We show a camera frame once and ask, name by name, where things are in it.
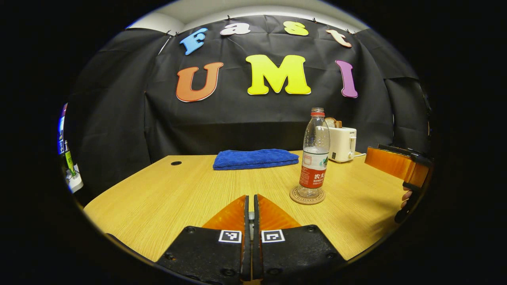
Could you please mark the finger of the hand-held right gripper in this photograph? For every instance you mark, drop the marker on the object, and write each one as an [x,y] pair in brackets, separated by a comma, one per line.
[396,164]

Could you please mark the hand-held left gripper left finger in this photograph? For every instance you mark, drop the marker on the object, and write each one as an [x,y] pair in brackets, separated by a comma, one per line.
[214,253]

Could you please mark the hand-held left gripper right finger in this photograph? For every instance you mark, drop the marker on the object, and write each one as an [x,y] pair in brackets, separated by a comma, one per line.
[293,253]

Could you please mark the white teacup lid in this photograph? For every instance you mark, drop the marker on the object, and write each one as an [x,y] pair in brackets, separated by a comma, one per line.
[251,217]

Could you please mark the round cork coaster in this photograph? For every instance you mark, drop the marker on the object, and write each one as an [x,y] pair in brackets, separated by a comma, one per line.
[295,196]

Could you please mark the clear plastic water bottle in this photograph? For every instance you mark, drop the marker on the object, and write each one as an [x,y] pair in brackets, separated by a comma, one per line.
[315,158]

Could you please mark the green drink bottle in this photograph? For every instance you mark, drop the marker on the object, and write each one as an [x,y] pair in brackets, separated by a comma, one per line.
[70,161]

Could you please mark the white toaster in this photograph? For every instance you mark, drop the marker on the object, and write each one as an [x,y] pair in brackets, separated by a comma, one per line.
[342,144]

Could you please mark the bread slice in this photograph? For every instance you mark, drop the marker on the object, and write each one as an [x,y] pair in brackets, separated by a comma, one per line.
[332,122]

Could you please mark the folded blue towel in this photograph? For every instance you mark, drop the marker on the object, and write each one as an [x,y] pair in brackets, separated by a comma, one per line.
[255,158]

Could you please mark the black backdrop cloth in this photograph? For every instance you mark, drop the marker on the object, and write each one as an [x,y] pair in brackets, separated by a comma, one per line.
[237,118]

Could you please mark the white side desk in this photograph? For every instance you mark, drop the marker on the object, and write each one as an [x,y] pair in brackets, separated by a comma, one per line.
[76,183]

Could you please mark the computer monitor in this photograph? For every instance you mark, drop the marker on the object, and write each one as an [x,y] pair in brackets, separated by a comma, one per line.
[61,132]

